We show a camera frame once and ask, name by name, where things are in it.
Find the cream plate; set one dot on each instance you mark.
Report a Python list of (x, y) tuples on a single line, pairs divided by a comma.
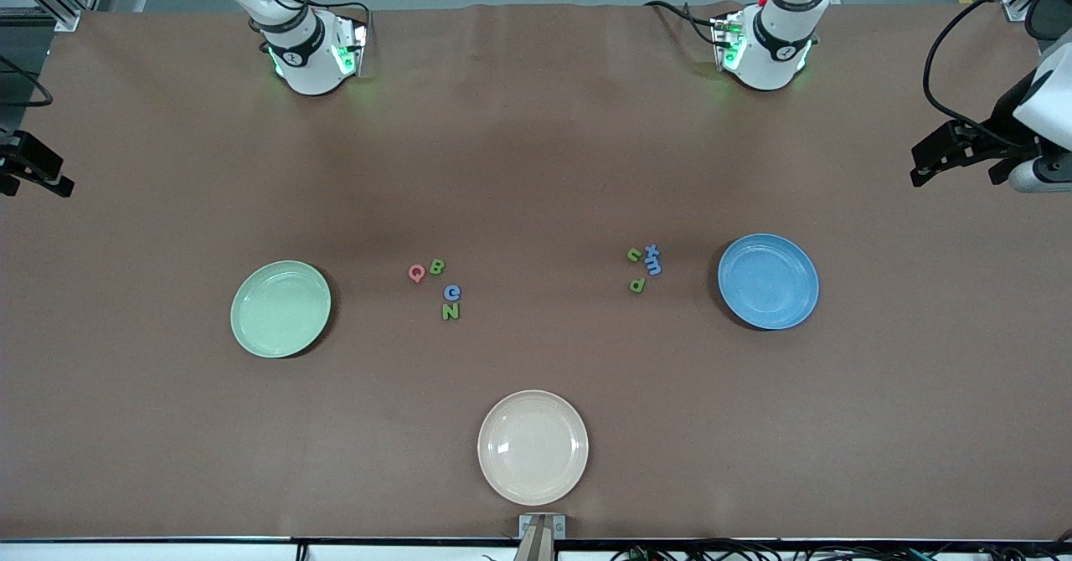
[(533, 448)]

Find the light green plate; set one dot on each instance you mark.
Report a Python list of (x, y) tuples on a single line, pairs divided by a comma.
[(268, 289)]

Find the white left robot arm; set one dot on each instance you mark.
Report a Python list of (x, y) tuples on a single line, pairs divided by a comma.
[(775, 59)]

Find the pink letter Q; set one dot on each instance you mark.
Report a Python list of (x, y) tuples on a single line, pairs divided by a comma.
[(416, 273)]

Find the green letter p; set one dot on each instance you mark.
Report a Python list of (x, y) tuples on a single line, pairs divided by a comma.
[(637, 285)]

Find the blue plate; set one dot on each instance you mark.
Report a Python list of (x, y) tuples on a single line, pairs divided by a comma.
[(768, 281)]

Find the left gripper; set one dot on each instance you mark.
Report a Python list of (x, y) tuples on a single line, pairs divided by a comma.
[(1002, 114)]

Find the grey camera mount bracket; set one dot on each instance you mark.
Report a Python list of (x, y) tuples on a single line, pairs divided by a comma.
[(542, 529)]

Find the white table edge rail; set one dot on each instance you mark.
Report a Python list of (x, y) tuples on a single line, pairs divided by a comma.
[(167, 551)]

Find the green letter B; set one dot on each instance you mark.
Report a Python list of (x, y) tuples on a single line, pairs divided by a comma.
[(436, 266)]

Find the brown table mat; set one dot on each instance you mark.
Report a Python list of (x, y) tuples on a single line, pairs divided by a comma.
[(536, 167)]

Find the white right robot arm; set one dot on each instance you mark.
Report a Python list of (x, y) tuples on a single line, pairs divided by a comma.
[(306, 67)]

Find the blue letter m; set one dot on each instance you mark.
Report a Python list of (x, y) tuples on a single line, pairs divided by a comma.
[(654, 267)]

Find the green letter N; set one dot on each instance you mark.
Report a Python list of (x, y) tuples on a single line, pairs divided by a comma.
[(450, 311)]

